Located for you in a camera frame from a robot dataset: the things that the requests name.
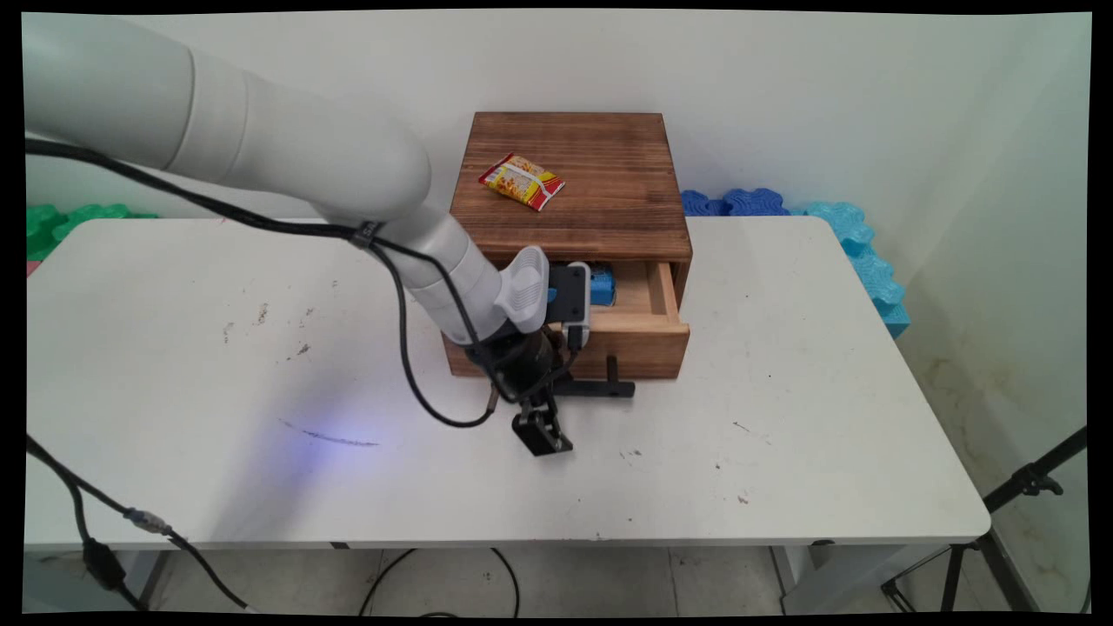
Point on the dark blue foam mat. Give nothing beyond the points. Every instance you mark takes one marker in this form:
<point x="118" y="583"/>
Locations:
<point x="739" y="203"/>

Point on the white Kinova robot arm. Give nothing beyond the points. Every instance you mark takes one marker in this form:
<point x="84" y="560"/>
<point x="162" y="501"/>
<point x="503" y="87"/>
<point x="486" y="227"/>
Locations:
<point x="261" y="139"/>

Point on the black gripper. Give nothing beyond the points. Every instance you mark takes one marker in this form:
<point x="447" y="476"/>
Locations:
<point x="522" y="361"/>

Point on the yellow red snack packet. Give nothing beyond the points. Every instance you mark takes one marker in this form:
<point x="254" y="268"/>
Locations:
<point x="522" y="181"/>

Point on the white table leg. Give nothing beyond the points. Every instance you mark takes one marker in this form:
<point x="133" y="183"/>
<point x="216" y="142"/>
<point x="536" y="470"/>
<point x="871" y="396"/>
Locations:
<point x="835" y="578"/>

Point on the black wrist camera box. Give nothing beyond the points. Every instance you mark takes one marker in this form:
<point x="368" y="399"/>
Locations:
<point x="567" y="294"/>

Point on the brown wooden cabinet box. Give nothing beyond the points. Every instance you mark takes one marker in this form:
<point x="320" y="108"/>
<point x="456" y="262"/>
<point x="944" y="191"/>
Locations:
<point x="609" y="156"/>

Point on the black tripod stand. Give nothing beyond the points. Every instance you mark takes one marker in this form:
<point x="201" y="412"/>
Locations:
<point x="1026" y="482"/>

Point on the light blue foam mat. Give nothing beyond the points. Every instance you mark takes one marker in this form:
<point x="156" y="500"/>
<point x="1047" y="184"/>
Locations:
<point x="869" y="261"/>

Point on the green foam mat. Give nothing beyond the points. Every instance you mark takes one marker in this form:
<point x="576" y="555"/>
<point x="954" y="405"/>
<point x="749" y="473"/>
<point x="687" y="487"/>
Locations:
<point x="69" y="224"/>

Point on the wooden drawer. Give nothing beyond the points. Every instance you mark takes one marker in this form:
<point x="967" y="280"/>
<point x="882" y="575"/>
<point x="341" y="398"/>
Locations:
<point x="643" y="348"/>

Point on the blue packet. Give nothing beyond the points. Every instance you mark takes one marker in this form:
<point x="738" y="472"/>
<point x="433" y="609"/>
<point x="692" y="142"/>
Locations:
<point x="603" y="287"/>

